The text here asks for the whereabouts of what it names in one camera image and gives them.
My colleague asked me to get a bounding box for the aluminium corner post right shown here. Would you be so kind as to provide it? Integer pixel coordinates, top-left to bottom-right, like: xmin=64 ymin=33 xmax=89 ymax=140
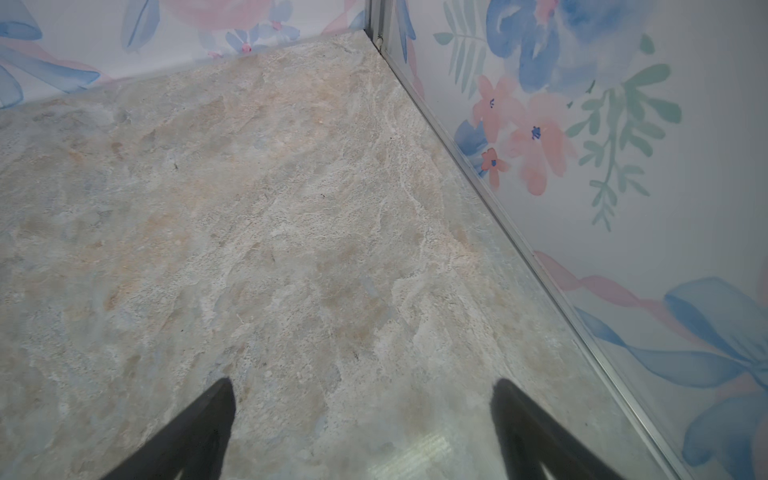
xmin=365 ymin=0 xmax=394 ymax=51

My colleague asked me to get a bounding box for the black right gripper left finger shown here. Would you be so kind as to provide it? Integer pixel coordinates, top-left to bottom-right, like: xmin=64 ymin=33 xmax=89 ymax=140
xmin=105 ymin=377 xmax=236 ymax=479

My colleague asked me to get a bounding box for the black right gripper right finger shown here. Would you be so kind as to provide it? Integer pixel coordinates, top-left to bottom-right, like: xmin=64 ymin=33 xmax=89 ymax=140
xmin=490 ymin=378 xmax=622 ymax=480

